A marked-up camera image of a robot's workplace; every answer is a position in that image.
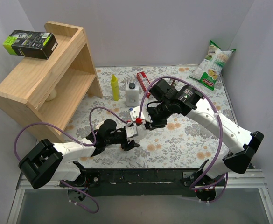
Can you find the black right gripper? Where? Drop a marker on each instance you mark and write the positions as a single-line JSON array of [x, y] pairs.
[[153, 122]]

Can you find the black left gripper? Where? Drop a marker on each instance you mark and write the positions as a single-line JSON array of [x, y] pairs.
[[126, 142]]

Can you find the brown snack bar wrapper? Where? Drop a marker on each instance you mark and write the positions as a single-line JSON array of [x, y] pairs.
[[174, 83]]

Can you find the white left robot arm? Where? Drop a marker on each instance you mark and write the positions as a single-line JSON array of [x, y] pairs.
[[49, 161]]

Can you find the green chips bag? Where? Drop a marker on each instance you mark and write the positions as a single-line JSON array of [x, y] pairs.
[[211, 66]]

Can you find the wooden shelf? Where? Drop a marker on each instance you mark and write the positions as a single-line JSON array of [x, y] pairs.
[[70, 70]]

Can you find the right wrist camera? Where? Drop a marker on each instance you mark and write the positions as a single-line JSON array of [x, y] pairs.
[[140, 114]]

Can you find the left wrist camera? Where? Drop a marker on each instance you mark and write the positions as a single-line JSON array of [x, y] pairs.
[[131, 130]]

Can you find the cream object under shelf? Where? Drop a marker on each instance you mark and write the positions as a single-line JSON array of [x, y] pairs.
[[52, 95]]

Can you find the yellow squeeze bottle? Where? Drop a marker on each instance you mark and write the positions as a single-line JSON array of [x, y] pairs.
[[115, 88]]

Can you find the black green box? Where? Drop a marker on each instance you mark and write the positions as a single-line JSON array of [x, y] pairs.
[[32, 44]]

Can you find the red toothpaste box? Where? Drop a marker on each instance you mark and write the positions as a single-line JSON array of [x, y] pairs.
[[143, 80]]

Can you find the white bottle black cap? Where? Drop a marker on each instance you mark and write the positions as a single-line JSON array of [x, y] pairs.
[[132, 92]]

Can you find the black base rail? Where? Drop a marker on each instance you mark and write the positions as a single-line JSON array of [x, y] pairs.
[[140, 181]]

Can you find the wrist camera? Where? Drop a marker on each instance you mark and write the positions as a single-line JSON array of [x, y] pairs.
[[140, 114], [131, 130]]

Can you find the clear plastic bottle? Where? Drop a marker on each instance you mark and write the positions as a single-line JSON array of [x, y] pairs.
[[141, 134]]

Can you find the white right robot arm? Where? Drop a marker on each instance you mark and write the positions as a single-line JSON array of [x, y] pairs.
[[242, 144]]

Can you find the floral table mat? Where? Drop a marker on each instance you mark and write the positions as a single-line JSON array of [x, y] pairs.
[[183, 143]]

